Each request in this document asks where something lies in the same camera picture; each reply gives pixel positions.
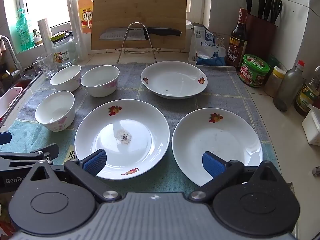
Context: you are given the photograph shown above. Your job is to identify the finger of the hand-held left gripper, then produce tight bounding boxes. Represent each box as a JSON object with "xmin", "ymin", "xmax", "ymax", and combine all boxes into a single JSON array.
[
  {"xmin": 0, "ymin": 143, "xmax": 60, "ymax": 168},
  {"xmin": 0, "ymin": 131, "xmax": 12, "ymax": 146}
]

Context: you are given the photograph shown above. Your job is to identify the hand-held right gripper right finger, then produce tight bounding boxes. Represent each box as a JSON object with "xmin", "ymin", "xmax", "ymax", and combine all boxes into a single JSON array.
[{"xmin": 188, "ymin": 151, "xmax": 278, "ymax": 202}]

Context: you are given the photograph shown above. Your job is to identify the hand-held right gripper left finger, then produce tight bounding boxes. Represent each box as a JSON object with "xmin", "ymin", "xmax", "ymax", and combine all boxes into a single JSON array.
[{"xmin": 29, "ymin": 149, "xmax": 121, "ymax": 204}]

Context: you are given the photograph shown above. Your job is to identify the white flower print plate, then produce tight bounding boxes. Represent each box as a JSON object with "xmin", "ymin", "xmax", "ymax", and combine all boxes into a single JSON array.
[
  {"xmin": 172, "ymin": 108, "xmax": 263, "ymax": 187},
  {"xmin": 141, "ymin": 61, "xmax": 208, "ymax": 99}
]

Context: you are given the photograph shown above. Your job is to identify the white plate with food residue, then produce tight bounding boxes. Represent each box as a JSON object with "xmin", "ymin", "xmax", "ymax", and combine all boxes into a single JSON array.
[{"xmin": 74, "ymin": 99, "xmax": 170, "ymax": 180}]

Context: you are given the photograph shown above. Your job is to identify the white pink basin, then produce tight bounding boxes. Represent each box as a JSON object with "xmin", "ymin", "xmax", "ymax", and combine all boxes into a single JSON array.
[{"xmin": 0, "ymin": 87, "xmax": 23, "ymax": 120}]

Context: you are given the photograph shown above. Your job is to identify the metal faucet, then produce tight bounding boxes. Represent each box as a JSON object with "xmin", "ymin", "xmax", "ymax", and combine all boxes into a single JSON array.
[{"xmin": 0, "ymin": 35, "xmax": 25, "ymax": 81}]

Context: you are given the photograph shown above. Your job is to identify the clear drinking glass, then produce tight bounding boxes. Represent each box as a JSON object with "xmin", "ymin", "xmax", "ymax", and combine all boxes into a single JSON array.
[{"xmin": 36, "ymin": 53, "xmax": 59, "ymax": 80}]

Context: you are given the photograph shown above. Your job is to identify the green lidded sauce jar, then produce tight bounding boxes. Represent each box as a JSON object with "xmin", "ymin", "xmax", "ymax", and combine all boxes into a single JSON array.
[{"xmin": 238, "ymin": 54, "xmax": 270, "ymax": 88}]

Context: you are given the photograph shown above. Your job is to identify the yellow lidded spice jar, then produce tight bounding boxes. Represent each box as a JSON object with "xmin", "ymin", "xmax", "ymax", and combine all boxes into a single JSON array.
[{"xmin": 264, "ymin": 66, "xmax": 286, "ymax": 98}]

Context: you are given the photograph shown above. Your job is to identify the glass jar with black lid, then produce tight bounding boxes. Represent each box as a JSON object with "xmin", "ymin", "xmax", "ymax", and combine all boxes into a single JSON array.
[{"xmin": 50, "ymin": 32, "xmax": 78, "ymax": 68}]

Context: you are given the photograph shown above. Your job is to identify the small potted plant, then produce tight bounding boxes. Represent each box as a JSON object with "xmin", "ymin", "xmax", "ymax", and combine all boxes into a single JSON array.
[{"xmin": 32, "ymin": 28, "xmax": 44, "ymax": 46}]

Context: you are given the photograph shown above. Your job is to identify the white plastic box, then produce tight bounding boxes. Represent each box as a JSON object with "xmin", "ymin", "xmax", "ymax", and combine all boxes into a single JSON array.
[{"xmin": 301, "ymin": 104, "xmax": 320, "ymax": 146}]

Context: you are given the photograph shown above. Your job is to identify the clear bottle with red cap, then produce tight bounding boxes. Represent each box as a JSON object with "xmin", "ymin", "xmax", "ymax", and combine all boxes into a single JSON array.
[{"xmin": 273, "ymin": 60, "xmax": 306, "ymax": 112}]

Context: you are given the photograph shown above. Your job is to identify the green dish soap bottle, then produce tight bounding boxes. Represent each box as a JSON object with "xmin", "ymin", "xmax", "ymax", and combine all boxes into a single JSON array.
[{"xmin": 15, "ymin": 8, "xmax": 36, "ymax": 51}]

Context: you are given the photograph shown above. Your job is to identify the short plastic wrap roll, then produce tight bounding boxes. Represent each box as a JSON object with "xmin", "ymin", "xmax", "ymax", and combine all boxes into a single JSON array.
[{"xmin": 37, "ymin": 18, "xmax": 54, "ymax": 55}]

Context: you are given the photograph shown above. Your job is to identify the white blue salt bag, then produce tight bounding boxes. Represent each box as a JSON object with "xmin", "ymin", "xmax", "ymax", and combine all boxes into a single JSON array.
[{"xmin": 188, "ymin": 22, "xmax": 227, "ymax": 67}]

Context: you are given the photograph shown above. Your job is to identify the dark green lidded jar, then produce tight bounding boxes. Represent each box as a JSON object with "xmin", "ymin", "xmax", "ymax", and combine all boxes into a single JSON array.
[{"xmin": 267, "ymin": 55, "xmax": 280, "ymax": 71}]

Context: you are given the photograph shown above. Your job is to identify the dark sauce bottle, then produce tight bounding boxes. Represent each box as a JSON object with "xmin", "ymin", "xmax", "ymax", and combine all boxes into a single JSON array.
[{"xmin": 226, "ymin": 7, "xmax": 249, "ymax": 67}]

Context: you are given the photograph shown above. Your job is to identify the tall plastic wrap roll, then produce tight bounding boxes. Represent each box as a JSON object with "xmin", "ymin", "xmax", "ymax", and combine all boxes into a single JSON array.
[{"xmin": 66, "ymin": 0, "xmax": 88, "ymax": 61}]

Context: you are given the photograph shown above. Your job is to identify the dark red knife block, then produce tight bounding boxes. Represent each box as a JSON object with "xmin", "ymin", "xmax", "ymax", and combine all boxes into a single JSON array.
[{"xmin": 246, "ymin": 14, "xmax": 278, "ymax": 61}]

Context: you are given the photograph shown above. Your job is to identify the orange liquid jug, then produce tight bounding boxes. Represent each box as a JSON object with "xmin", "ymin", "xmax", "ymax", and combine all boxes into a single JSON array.
[{"xmin": 78, "ymin": 0, "xmax": 101, "ymax": 34}]

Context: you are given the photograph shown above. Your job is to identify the bamboo cutting board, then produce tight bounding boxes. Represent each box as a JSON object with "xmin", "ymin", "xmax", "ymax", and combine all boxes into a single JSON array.
[{"xmin": 91, "ymin": 0, "xmax": 188, "ymax": 51}]

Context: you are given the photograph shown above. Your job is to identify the metal wire rack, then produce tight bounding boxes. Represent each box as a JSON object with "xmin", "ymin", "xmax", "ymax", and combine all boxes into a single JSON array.
[{"xmin": 115, "ymin": 22, "xmax": 161, "ymax": 64}]

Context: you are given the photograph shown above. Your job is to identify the black handled kitchen knife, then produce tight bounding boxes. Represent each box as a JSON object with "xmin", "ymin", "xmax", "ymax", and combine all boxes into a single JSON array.
[{"xmin": 99, "ymin": 27, "xmax": 182, "ymax": 41}]

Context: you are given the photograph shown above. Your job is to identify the black handled scissors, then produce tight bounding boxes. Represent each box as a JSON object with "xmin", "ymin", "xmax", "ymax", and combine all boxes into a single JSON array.
[{"xmin": 271, "ymin": 0, "xmax": 283, "ymax": 24}]

